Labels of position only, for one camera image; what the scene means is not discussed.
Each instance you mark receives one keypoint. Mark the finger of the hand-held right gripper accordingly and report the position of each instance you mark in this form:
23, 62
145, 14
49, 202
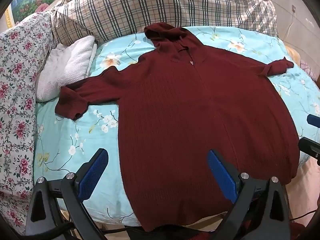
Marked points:
314, 119
310, 146

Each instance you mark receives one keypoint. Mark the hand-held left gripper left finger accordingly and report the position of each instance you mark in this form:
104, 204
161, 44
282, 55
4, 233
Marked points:
92, 173

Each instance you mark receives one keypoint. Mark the wall socket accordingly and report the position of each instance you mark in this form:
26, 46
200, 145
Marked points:
294, 8

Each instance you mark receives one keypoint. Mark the pink floral quilt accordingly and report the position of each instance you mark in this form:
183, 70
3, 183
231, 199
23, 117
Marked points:
17, 100

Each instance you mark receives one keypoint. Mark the maroon knit hooded sweater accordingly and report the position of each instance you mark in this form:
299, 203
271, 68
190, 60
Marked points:
190, 100

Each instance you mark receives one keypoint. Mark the pale pink cloth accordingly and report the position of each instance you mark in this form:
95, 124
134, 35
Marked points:
303, 187

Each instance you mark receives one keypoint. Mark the white textured pillow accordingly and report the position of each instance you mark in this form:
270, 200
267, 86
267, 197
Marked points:
65, 67

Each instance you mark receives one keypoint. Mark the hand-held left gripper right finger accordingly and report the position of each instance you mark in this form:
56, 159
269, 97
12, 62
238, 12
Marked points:
221, 175

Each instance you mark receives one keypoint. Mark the light blue floral bed sheet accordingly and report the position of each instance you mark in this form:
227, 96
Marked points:
75, 140

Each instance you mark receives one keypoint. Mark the plaid quilt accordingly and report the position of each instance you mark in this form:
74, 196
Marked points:
155, 7

